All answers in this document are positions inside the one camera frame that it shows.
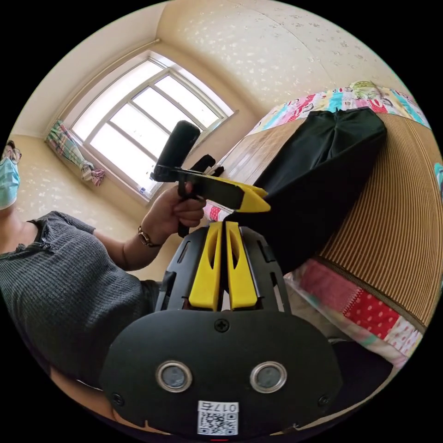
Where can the person's left forearm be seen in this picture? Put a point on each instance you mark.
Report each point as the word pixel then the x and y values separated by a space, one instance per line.
pixel 131 251

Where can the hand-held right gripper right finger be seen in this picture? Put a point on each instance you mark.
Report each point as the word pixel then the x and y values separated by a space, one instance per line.
pixel 240 280

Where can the person's left hand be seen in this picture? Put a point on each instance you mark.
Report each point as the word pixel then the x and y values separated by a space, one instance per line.
pixel 166 214

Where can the window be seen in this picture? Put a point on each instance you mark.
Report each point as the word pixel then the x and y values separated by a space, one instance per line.
pixel 145 124

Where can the person's body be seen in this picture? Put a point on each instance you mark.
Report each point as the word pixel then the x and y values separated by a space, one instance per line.
pixel 65 287

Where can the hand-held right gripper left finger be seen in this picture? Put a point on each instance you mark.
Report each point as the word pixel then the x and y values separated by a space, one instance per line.
pixel 207 273

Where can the black long pants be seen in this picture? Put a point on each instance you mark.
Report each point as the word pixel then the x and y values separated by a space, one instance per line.
pixel 311 187

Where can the plaid curtain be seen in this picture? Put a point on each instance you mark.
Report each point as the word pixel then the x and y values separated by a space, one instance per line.
pixel 69 145

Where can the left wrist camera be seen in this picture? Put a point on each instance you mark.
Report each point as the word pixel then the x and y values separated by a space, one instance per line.
pixel 180 145

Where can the bed with woven mat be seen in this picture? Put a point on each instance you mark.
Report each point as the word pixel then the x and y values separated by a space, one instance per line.
pixel 384 228

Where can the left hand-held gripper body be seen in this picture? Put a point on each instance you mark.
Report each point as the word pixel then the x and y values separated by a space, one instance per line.
pixel 214 190

